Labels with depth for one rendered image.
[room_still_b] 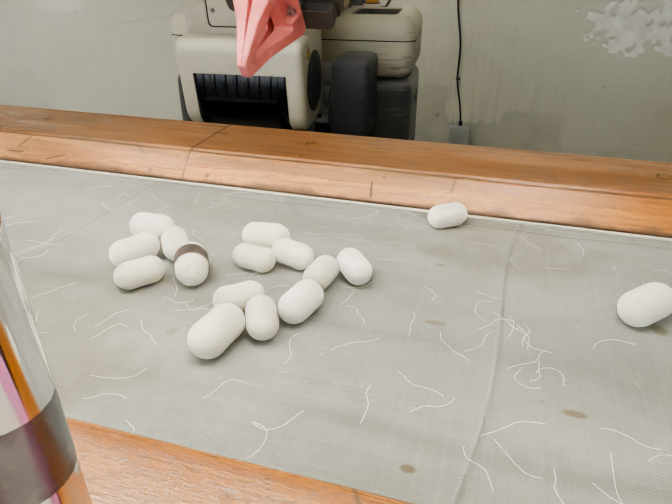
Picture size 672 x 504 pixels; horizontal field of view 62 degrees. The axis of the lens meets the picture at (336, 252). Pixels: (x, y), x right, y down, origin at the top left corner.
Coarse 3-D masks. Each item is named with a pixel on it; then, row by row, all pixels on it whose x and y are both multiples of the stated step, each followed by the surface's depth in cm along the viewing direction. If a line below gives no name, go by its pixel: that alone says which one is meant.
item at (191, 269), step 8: (184, 256) 36; (192, 256) 36; (200, 256) 36; (176, 264) 36; (184, 264) 36; (192, 264) 36; (200, 264) 36; (208, 264) 37; (176, 272) 36; (184, 272) 36; (192, 272) 36; (200, 272) 36; (184, 280) 36; (192, 280) 36; (200, 280) 36
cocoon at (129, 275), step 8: (144, 256) 37; (152, 256) 37; (120, 264) 36; (128, 264) 36; (136, 264) 36; (144, 264) 36; (152, 264) 36; (160, 264) 37; (120, 272) 35; (128, 272) 35; (136, 272) 36; (144, 272) 36; (152, 272) 36; (160, 272) 37; (120, 280) 35; (128, 280) 35; (136, 280) 36; (144, 280) 36; (152, 280) 36; (128, 288) 36
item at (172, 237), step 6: (168, 228) 40; (174, 228) 40; (180, 228) 41; (162, 234) 40; (168, 234) 40; (174, 234) 39; (180, 234) 40; (186, 234) 41; (162, 240) 40; (168, 240) 39; (174, 240) 39; (180, 240) 39; (186, 240) 39; (162, 246) 39; (168, 246) 39; (174, 246) 39; (168, 252) 39; (174, 252) 39; (168, 258) 39
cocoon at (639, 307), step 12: (636, 288) 33; (648, 288) 33; (660, 288) 33; (624, 300) 32; (636, 300) 32; (648, 300) 32; (660, 300) 32; (624, 312) 32; (636, 312) 32; (648, 312) 32; (660, 312) 32; (636, 324) 32; (648, 324) 32
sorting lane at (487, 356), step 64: (0, 192) 51; (64, 192) 51; (128, 192) 51; (192, 192) 51; (256, 192) 51; (64, 256) 40; (384, 256) 40; (448, 256) 40; (512, 256) 40; (576, 256) 40; (640, 256) 40; (64, 320) 34; (128, 320) 34; (192, 320) 34; (320, 320) 34; (384, 320) 34; (448, 320) 34; (512, 320) 33; (576, 320) 34; (64, 384) 29; (128, 384) 29; (192, 384) 29; (256, 384) 29; (320, 384) 29; (384, 384) 29; (448, 384) 29; (512, 384) 29; (576, 384) 29; (640, 384) 29; (256, 448) 25; (320, 448) 25; (384, 448) 25; (448, 448) 25; (512, 448) 25; (576, 448) 25; (640, 448) 25
